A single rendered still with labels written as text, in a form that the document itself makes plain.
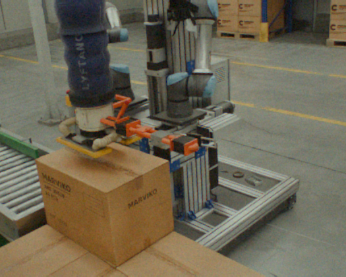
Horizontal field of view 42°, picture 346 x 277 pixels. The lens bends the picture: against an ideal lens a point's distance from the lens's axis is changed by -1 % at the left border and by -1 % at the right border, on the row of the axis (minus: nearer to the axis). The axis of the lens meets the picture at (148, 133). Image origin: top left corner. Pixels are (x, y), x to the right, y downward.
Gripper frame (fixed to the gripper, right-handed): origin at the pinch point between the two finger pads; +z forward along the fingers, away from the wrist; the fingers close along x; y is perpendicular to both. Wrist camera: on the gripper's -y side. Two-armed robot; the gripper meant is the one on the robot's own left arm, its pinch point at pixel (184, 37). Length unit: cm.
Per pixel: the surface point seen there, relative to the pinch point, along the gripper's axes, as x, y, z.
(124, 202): 0, 46, 67
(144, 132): 9, 38, 33
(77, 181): -22, 56, 59
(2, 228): -90, 71, 106
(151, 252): 4, 37, 98
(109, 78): -20.1, 31.2, 14.6
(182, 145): 32, 39, 33
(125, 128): -2, 40, 33
